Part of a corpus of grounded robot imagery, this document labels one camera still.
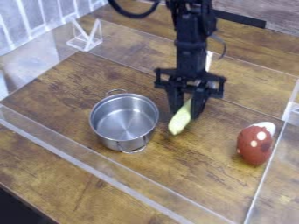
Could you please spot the green handled metal spoon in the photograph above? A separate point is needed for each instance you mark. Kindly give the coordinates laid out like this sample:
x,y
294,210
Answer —
x,y
182,118

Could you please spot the stainless steel pot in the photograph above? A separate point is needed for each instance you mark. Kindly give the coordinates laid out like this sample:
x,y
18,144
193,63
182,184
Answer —
x,y
123,120

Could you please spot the black bar on table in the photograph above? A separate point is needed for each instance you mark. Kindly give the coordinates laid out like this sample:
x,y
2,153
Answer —
x,y
241,19

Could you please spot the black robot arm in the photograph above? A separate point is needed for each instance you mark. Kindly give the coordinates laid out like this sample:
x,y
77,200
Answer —
x,y
195,23

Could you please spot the clear acrylic right barrier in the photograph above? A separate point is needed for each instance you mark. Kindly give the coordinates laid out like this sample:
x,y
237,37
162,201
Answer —
x,y
276,204

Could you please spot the clear acrylic front barrier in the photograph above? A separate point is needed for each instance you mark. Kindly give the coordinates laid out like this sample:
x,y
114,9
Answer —
x,y
158,196

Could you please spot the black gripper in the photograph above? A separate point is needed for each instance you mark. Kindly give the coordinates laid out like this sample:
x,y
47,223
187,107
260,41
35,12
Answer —
x,y
177,85

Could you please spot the red spotted mushroom toy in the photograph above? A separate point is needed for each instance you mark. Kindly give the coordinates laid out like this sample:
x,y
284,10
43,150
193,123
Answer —
x,y
254,142

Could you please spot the clear acrylic barrier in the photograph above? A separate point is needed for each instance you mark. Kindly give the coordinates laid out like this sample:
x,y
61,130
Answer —
x,y
276,204
158,196

